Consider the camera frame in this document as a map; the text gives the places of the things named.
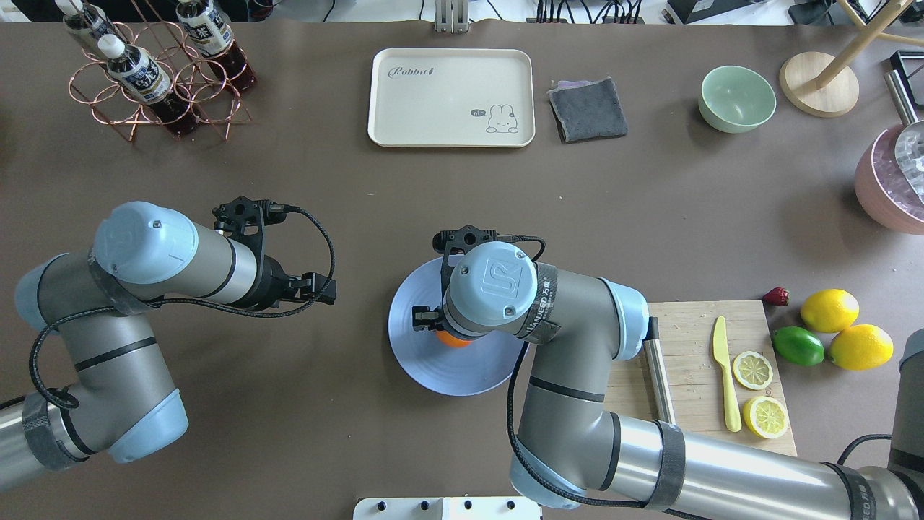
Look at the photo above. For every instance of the wooden cutting board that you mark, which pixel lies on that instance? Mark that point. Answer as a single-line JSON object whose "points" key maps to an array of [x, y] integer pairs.
{"points": [[685, 330]]}

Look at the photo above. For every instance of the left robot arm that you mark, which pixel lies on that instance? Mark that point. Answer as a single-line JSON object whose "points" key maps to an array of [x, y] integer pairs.
{"points": [[100, 381]]}

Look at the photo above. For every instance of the front tea bottle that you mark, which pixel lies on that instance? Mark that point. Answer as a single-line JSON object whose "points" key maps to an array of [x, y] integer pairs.
{"points": [[141, 76]]}

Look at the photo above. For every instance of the copper wire bottle rack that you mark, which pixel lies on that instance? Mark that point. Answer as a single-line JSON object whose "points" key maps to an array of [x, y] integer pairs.
{"points": [[158, 31]]}

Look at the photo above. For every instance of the green bowl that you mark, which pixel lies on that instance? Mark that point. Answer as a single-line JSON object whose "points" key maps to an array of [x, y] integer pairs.
{"points": [[733, 99]]}

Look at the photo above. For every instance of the steel muddler black tip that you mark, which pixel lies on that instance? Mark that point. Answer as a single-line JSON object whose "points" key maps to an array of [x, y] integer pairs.
{"points": [[651, 346]]}

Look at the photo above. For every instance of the lower lemon half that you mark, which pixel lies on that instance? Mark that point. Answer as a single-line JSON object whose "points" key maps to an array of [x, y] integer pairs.
{"points": [[765, 417]]}

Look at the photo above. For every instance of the wooden cup stand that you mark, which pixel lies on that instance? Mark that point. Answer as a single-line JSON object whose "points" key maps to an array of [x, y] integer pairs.
{"points": [[823, 85]]}

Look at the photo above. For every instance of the cream rabbit tray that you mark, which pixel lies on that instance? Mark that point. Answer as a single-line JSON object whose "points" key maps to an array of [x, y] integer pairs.
{"points": [[451, 97]]}

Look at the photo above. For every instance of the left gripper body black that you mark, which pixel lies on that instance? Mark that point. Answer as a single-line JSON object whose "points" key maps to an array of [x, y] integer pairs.
{"points": [[270, 282]]}

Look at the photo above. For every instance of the pink ice bowl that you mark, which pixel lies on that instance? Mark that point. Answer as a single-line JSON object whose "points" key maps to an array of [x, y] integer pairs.
{"points": [[881, 187]]}

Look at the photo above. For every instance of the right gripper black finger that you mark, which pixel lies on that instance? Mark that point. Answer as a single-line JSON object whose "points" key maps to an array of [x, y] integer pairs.
{"points": [[426, 318]]}

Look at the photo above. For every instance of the right tea bottle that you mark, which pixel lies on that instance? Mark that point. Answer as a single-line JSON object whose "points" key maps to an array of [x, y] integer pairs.
{"points": [[214, 39]]}

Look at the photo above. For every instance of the whole lemon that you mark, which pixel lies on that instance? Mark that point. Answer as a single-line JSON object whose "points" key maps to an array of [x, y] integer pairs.
{"points": [[861, 347], [830, 311]]}

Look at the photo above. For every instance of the lemon half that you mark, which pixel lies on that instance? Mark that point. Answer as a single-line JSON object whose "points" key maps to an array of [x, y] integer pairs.
{"points": [[753, 371], [765, 417]]}

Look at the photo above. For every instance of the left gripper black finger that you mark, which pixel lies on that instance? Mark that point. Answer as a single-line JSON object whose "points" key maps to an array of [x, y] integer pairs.
{"points": [[311, 286]]}

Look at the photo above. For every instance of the upper lemon half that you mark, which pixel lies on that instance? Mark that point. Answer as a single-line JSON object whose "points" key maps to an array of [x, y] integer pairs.
{"points": [[753, 371]]}

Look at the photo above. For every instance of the red strawberry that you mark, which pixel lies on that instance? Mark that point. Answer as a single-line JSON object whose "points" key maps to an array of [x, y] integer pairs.
{"points": [[777, 297]]}

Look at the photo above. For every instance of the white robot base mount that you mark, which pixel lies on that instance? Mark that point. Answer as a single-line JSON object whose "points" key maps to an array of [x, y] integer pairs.
{"points": [[459, 507]]}

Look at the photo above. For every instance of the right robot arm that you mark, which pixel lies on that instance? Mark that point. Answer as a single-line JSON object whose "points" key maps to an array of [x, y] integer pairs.
{"points": [[569, 450]]}

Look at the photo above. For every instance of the green lime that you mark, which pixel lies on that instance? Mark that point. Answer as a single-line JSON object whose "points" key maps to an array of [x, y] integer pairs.
{"points": [[798, 345]]}

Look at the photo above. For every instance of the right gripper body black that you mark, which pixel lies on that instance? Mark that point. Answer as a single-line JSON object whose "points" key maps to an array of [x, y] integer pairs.
{"points": [[423, 318]]}

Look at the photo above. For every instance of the upper whole lemon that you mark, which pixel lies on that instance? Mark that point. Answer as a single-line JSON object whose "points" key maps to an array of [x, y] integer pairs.
{"points": [[830, 311]]}

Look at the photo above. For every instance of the orange mandarin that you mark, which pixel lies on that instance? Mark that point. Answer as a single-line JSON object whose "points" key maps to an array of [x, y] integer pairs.
{"points": [[448, 339]]}

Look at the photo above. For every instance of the yellow plastic knife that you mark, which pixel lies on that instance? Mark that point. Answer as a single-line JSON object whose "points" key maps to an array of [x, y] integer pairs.
{"points": [[721, 355]]}

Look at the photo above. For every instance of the steel ice scoop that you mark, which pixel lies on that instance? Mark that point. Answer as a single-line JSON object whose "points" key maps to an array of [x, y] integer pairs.
{"points": [[908, 151]]}

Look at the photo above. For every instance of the grey folded cloth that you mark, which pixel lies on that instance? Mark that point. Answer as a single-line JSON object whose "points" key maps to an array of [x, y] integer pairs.
{"points": [[588, 109]]}

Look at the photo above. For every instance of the blue round plate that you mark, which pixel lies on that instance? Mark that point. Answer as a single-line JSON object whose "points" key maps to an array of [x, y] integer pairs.
{"points": [[478, 367]]}

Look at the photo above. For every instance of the lower whole lemon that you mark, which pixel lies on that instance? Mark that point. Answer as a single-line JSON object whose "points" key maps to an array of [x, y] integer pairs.
{"points": [[861, 347]]}

